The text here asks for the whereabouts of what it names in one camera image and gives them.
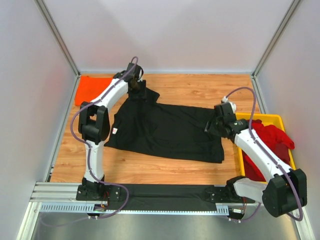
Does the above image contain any black t-shirt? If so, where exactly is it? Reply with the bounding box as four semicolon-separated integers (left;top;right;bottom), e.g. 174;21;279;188
104;89;225;164

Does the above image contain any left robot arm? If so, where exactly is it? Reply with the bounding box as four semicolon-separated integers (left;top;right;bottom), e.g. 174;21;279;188
78;62;147;184

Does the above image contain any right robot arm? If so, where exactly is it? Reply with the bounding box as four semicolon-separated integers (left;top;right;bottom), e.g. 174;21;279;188
204;101;307;222

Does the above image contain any folded orange t-shirt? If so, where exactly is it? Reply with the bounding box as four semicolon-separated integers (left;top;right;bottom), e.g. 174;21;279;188
74;76;112;107

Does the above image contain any red t-shirt in bin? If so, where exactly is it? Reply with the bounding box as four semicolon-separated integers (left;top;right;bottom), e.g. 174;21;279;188
242;119;295;182

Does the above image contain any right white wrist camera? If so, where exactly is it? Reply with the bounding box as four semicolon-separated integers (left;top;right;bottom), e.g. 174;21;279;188
221;96;237;114

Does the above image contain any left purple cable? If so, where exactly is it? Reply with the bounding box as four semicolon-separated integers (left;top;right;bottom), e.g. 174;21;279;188
70;56;140;221

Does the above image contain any right aluminium frame post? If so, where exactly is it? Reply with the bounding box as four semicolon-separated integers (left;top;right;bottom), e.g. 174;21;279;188
251;0;302;78

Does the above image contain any aluminium frame post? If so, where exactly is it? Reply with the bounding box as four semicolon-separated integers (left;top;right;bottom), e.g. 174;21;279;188
34;0;81;77
251;0;302;78

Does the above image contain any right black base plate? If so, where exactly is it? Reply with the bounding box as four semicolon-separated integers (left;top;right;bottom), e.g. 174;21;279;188
204;185;255;204

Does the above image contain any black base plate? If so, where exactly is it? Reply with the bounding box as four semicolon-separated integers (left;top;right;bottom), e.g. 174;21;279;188
204;185;255;204
75;184;122;202

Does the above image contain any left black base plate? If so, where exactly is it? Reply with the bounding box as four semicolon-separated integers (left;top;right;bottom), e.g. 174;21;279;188
75;184;122;202

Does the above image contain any left aluminium frame post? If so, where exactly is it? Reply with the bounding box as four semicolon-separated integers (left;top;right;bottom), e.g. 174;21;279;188
34;0;81;77

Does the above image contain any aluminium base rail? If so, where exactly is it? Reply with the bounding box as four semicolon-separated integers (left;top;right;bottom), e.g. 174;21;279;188
30;182;253;218

